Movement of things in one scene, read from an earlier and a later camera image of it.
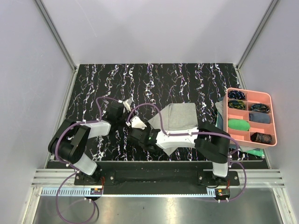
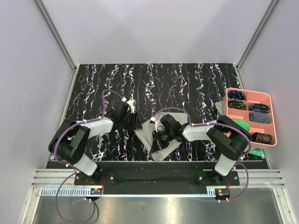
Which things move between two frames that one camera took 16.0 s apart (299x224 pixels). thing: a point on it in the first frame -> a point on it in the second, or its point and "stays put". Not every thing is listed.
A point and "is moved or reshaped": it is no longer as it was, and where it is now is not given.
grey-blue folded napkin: (259, 117) stays put
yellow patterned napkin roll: (236, 104) stays put
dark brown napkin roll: (257, 136) stays put
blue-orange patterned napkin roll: (260, 108) stays put
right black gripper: (148, 129) -> (157, 144)
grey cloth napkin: (177, 116) is moved or reshaped
